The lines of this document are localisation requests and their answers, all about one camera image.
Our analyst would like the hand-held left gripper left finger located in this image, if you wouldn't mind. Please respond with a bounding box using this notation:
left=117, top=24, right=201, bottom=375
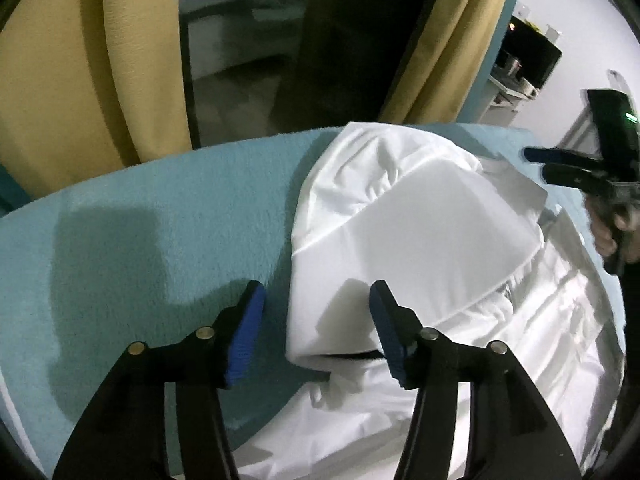
left=52, top=280, right=266, bottom=480

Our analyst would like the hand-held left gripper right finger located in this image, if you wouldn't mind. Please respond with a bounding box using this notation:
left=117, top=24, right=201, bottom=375
left=369, top=280, right=583, bottom=480

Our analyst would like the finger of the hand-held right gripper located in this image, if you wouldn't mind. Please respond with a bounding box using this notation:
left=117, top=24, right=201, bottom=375
left=522, top=146, right=602, bottom=168
left=542, top=162, right=609, bottom=188

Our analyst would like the white hooded jacket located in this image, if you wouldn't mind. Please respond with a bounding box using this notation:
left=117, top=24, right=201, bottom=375
left=239, top=121, right=627, bottom=480

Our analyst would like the person's right hand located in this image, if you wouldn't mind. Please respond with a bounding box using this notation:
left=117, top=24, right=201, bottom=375
left=585, top=196, right=640, bottom=261

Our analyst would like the white desk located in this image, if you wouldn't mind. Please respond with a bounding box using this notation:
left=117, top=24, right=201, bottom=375
left=487, top=71, right=540, bottom=109

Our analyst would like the teal curtain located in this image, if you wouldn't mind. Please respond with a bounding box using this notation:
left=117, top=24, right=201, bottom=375
left=470, top=0, right=529, bottom=128

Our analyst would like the black monitor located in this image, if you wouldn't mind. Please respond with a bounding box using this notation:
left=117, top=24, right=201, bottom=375
left=500, top=15, right=564, bottom=87

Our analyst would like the blue printed blanket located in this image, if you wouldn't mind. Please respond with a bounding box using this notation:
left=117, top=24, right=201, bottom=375
left=0, top=122, right=628, bottom=480

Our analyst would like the yellow curtain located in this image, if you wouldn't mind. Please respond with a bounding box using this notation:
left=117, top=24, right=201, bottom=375
left=382, top=0, right=518, bottom=126
left=0, top=0, right=195, bottom=197

